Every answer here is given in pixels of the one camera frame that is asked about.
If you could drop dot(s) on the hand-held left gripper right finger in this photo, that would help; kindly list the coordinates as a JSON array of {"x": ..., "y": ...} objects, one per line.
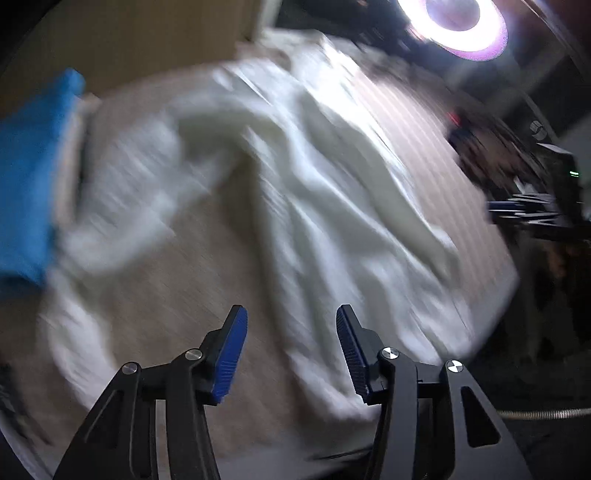
[{"x": 353, "y": 350}]

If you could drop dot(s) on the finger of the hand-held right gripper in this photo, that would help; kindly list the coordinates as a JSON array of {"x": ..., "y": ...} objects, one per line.
[
  {"x": 517, "y": 204},
  {"x": 521, "y": 218}
]

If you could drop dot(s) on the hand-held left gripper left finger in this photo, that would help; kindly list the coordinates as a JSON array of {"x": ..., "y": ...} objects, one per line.
[{"x": 228, "y": 355}]

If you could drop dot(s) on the white shirt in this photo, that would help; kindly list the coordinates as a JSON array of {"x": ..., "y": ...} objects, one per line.
[{"x": 300, "y": 184}]

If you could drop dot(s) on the brown garment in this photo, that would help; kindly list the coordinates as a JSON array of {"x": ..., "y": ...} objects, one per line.
[{"x": 503, "y": 154}]

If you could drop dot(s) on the black box with round mark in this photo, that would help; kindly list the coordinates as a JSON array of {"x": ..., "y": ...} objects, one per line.
[{"x": 538, "y": 127}]

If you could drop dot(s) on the plaid beige mat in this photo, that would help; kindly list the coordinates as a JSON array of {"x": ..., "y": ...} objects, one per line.
[{"x": 207, "y": 286}]

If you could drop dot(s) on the beige folded cloth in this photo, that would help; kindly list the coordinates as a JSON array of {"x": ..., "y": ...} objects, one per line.
[{"x": 74, "y": 152}]

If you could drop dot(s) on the blue folded cloth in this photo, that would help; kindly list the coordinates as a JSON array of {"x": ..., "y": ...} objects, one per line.
[{"x": 27, "y": 184}]

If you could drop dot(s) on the light wooden panel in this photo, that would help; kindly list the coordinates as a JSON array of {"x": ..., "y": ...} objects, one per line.
[{"x": 138, "y": 37}]

